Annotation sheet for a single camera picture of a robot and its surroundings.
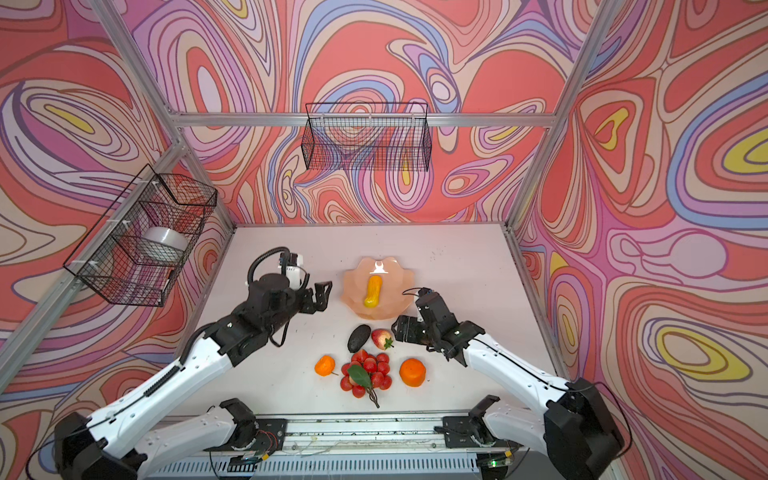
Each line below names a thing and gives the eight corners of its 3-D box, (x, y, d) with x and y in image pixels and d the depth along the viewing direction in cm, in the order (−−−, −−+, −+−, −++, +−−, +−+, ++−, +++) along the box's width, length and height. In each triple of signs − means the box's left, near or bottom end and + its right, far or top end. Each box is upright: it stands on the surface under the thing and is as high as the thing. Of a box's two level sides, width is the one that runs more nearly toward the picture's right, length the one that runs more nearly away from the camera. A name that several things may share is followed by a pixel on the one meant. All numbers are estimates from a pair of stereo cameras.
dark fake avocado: (343, 347, 88) (342, 344, 86) (360, 324, 93) (359, 320, 91) (356, 356, 86) (355, 353, 84) (373, 331, 91) (372, 328, 89)
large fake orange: (399, 386, 82) (400, 380, 78) (399, 364, 86) (399, 357, 82) (425, 386, 82) (427, 380, 78) (423, 363, 86) (425, 357, 82)
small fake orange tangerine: (315, 376, 84) (313, 372, 81) (318, 360, 87) (315, 355, 84) (338, 376, 84) (336, 372, 81) (339, 360, 87) (338, 355, 84)
